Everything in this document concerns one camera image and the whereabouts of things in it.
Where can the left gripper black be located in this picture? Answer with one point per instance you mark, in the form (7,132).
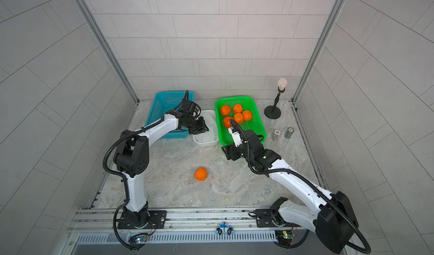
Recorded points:
(202,127)

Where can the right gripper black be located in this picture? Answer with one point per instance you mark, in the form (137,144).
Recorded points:
(230,148)

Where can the netted orange front corner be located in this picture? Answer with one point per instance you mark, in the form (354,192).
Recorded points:
(248,116)

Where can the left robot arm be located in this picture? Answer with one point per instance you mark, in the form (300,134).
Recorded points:
(129,156)

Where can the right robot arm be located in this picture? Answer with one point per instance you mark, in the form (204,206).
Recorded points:
(329,215)

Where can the white plastic tub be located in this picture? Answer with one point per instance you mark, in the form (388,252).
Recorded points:
(196,138)

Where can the teal plastic basket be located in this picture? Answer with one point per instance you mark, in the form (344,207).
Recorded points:
(163,102)

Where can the black stand with bulb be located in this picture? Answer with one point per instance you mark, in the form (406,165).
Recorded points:
(272,111)

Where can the green plastic basket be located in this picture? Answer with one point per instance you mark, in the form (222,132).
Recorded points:
(248,104)

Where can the toy car sticker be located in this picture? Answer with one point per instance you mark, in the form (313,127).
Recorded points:
(224,229)

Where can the right circuit board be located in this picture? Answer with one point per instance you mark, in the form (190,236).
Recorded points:
(284,238)

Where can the circuit board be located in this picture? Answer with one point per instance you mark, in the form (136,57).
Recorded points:
(284,238)
(139,239)

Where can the left circuit board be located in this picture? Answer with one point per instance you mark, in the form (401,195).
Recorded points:
(139,239)

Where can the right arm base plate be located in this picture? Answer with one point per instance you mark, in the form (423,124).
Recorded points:
(263,218)

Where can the aluminium front rail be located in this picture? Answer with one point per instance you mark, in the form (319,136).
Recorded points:
(183,224)

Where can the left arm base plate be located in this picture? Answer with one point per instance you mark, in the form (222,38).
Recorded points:
(142,220)

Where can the aluminium corner post left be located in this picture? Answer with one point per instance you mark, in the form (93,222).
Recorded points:
(103,43)

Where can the aluminium corner post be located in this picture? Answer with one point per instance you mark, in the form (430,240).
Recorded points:
(335,11)
(103,43)

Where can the aluminium corner post right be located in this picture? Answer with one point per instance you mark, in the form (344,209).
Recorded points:
(335,11)

